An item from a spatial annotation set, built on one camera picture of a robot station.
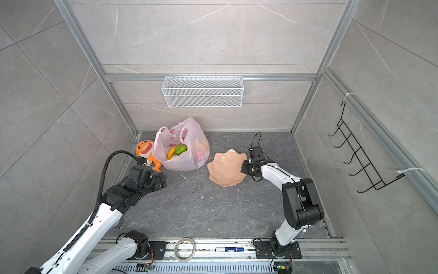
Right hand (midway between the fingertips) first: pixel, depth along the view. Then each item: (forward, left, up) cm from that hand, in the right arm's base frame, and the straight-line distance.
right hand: (244, 166), depth 95 cm
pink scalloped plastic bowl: (+3, +11, -8) cm, 14 cm away
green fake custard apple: (+14, +39, +1) cm, 41 cm away
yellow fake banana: (+13, +45, -2) cm, 47 cm away
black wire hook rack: (-23, -42, +26) cm, 55 cm away
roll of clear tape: (-43, +32, -3) cm, 53 cm away
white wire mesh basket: (+38, +24, +25) cm, 51 cm away
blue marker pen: (-40, +11, -4) cm, 41 cm away
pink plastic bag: (+13, +31, +15) cm, 37 cm away
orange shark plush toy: (+13, +59, +3) cm, 60 cm away
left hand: (-12, +42, +14) cm, 46 cm away
